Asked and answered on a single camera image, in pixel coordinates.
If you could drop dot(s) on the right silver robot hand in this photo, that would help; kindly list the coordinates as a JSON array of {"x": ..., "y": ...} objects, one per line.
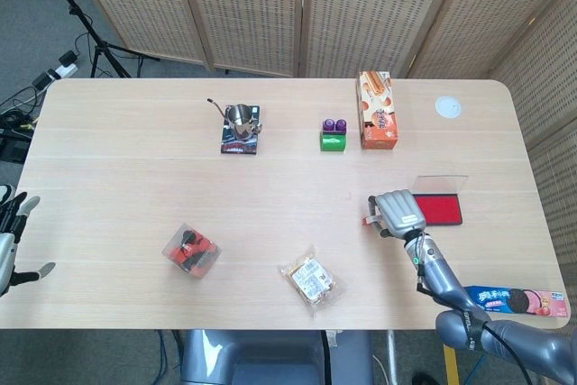
[{"x": 400, "y": 211}]

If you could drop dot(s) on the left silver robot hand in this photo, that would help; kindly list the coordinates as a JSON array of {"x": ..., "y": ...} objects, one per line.
[{"x": 5, "y": 245}]

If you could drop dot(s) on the red and white stamp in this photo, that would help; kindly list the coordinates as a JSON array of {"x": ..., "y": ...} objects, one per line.
[{"x": 367, "y": 221}]

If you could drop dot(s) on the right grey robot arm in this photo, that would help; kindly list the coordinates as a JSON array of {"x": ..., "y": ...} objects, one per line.
[{"x": 439, "y": 274}]

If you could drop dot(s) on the red ink pad clear lid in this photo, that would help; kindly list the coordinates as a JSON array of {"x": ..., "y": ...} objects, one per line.
[{"x": 439, "y": 209}]

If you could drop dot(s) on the green toy building block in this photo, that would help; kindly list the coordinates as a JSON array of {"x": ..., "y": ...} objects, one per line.
[{"x": 332, "y": 142}]

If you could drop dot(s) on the orange snack box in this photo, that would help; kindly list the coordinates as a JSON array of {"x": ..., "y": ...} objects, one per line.
[{"x": 378, "y": 114}]

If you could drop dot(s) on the purple toy building block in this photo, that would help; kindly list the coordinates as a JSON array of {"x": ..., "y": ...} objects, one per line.
[{"x": 334, "y": 126}]

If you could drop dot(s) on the bread in clear wrapper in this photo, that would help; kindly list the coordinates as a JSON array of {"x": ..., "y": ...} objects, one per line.
[{"x": 311, "y": 281}]

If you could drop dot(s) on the white round disc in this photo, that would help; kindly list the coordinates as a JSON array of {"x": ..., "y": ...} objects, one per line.
[{"x": 448, "y": 107}]

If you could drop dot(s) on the white table leg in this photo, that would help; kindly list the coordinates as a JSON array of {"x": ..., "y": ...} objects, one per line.
[{"x": 390, "y": 353}]

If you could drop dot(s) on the blue pink cookie box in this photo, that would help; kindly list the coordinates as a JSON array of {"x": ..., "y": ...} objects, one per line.
[{"x": 518, "y": 301}]

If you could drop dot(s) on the dark printed flat box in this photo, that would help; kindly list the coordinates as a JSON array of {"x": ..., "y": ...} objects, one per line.
[{"x": 239, "y": 147}]

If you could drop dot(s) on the white power strip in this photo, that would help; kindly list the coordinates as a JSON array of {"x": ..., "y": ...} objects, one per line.
[{"x": 63, "y": 71}]

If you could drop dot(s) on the steel cup with thin spout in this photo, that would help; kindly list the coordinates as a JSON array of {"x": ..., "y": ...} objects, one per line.
[{"x": 239, "y": 116}]

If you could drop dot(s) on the clear box orange black items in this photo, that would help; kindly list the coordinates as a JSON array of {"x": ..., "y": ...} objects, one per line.
[{"x": 193, "y": 250}]

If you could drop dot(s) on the black power adapter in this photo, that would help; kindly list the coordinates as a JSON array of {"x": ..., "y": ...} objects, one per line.
[{"x": 69, "y": 58}]

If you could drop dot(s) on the black tripod stand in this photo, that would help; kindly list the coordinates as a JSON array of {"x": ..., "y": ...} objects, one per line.
[{"x": 97, "y": 42}]

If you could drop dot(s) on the wooden rattan folding screen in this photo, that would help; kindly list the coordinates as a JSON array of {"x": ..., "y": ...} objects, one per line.
[{"x": 252, "y": 6}]

